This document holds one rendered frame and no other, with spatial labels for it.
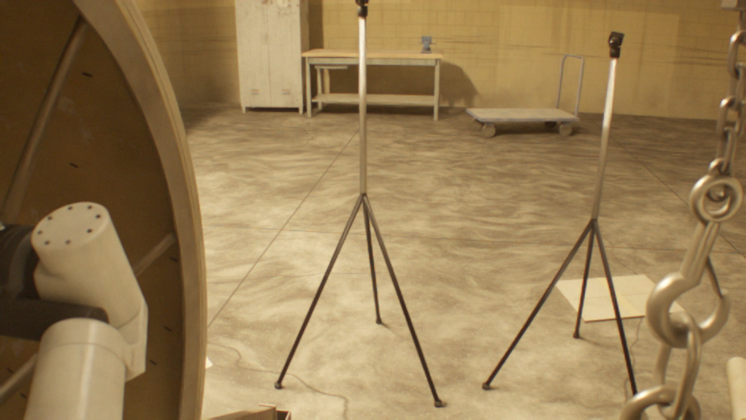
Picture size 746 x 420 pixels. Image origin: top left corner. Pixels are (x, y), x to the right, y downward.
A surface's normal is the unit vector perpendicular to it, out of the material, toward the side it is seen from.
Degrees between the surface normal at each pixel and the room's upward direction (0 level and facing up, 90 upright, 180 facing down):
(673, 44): 90
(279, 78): 90
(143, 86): 90
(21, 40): 127
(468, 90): 90
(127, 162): 102
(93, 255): 98
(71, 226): 17
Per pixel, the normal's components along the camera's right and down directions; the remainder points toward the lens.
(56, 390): 0.00, -0.80
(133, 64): 0.99, 0.05
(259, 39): -0.14, 0.35
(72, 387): 0.32, -0.81
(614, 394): 0.00, -0.94
